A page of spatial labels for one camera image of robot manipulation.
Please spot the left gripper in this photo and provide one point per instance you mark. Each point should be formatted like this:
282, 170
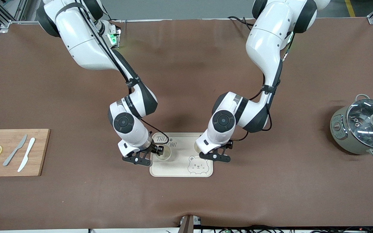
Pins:
229, 145

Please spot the white plastic cup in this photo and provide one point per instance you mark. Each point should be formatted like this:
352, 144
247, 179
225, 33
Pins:
166, 157

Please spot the white tray with bear print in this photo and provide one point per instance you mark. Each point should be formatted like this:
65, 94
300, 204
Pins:
180, 161

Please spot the grey plastic knife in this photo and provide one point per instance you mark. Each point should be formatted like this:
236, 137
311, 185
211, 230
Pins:
14, 151

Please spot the white plastic knife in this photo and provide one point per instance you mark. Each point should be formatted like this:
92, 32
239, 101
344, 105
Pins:
27, 154

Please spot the bamboo cutting board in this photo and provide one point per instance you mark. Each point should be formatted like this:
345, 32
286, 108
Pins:
40, 152

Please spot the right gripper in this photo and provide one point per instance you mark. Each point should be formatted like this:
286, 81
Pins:
155, 149

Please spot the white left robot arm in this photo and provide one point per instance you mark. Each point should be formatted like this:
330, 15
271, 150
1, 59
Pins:
267, 42

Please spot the brown table mat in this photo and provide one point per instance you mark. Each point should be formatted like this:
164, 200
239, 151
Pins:
76, 200

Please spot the glass pot lid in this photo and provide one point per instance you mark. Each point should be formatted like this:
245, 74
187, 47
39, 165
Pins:
364, 127

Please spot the grey-green electric pot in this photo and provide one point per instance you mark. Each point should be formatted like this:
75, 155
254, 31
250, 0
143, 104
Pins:
342, 137

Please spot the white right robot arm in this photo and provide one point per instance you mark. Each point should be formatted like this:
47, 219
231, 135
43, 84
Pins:
86, 38

